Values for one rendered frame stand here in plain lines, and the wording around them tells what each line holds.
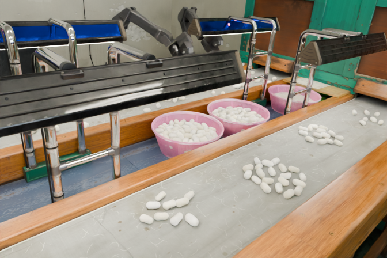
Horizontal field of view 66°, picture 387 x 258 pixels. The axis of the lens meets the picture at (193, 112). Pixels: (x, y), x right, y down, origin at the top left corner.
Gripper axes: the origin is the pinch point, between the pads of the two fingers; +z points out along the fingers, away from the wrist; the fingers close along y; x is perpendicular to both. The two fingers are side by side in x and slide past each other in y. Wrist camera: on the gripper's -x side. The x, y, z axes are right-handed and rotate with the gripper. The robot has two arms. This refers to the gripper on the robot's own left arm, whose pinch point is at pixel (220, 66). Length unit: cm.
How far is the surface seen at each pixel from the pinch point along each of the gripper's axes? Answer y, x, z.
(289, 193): -63, -53, 72
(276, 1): 42, -30, -22
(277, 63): 35.9, -11.2, 10.6
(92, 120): -86, -5, 17
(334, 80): 41, -32, 39
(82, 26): -87, -33, -4
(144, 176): -91, -36, 50
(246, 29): -4.9, -31.6, -0.3
